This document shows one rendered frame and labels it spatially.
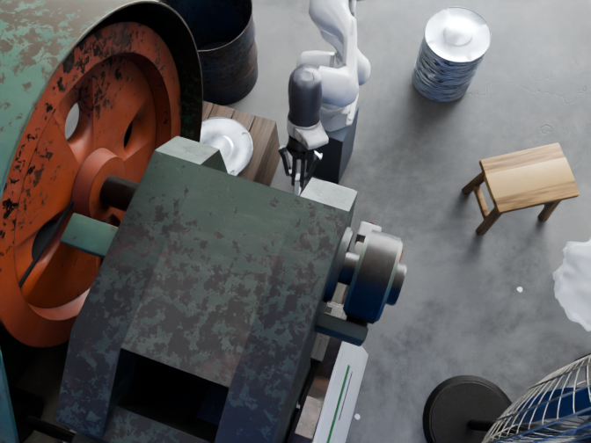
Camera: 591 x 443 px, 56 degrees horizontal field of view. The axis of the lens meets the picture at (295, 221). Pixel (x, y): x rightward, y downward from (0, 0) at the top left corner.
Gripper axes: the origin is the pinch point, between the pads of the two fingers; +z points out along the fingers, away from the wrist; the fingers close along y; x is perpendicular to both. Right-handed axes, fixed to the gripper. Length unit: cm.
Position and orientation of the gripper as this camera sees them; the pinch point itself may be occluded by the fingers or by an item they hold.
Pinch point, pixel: (297, 185)
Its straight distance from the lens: 170.4
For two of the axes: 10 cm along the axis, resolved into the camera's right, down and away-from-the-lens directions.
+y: -9.6, -2.3, 1.3
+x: -2.6, 7.1, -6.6
